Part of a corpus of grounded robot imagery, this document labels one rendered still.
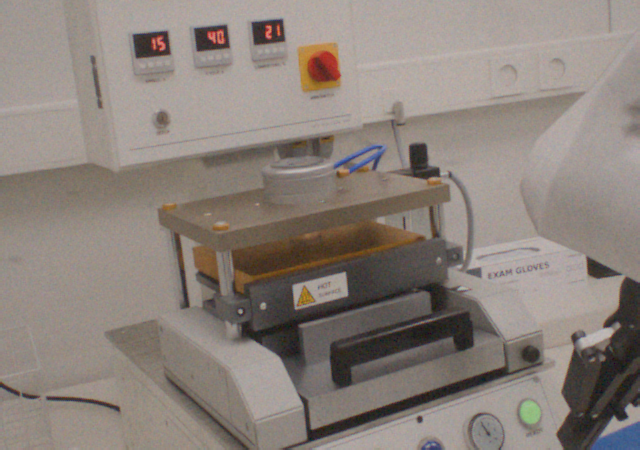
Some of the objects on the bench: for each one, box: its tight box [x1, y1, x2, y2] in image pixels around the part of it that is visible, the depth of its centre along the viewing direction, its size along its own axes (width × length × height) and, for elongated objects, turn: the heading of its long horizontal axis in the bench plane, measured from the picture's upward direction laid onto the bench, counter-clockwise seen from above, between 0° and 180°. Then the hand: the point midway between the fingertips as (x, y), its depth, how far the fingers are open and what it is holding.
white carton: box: [455, 236, 588, 301], centre depth 161 cm, size 12×23×7 cm, turn 133°
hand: (583, 426), depth 85 cm, fingers closed
